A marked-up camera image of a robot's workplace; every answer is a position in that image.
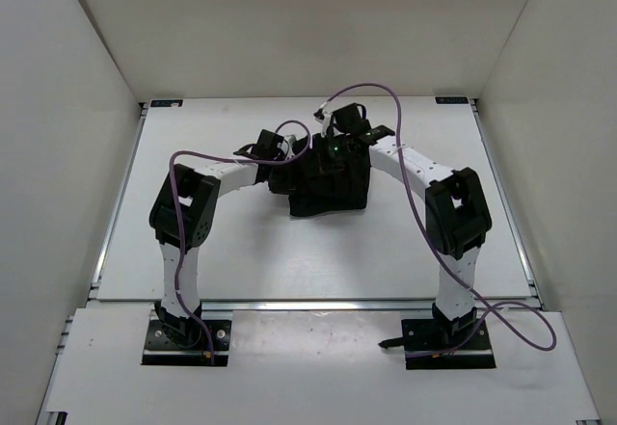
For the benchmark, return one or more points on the left table label sticker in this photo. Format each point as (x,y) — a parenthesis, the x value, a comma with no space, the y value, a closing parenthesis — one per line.
(166,103)

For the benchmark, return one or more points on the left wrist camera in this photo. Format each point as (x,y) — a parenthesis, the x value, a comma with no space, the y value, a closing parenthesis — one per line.
(287,146)

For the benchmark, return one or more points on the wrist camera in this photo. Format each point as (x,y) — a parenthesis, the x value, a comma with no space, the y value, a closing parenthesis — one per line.
(325,117)
(287,146)

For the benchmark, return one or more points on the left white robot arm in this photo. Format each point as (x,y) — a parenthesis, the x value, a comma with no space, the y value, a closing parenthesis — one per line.
(182,216)

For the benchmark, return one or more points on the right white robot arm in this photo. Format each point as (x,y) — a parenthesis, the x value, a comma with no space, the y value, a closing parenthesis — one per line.
(449,206)

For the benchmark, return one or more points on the table label sticker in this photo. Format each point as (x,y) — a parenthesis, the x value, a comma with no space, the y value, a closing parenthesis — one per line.
(451,100)
(166,103)

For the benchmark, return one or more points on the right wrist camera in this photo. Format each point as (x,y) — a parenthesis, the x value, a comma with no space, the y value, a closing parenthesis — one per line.
(325,117)

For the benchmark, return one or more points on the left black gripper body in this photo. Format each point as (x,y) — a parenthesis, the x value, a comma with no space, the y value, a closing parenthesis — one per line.
(278,158)

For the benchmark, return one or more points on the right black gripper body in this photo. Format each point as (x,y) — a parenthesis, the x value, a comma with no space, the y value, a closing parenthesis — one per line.
(331,153)

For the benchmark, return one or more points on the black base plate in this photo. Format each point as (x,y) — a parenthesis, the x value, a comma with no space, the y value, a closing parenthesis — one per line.
(163,347)
(426,346)

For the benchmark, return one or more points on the aluminium rail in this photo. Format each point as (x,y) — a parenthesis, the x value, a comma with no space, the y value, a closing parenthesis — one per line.
(307,305)

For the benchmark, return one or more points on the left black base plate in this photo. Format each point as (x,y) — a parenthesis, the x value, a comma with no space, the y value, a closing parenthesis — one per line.
(163,347)

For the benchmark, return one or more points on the right table label sticker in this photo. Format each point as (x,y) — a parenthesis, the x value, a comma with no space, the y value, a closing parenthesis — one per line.
(451,100)

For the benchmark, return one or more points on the black pleated skirt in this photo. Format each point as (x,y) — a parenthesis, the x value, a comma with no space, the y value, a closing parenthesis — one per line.
(320,195)

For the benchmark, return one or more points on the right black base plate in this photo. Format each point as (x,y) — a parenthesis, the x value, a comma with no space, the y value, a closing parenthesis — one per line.
(426,346)

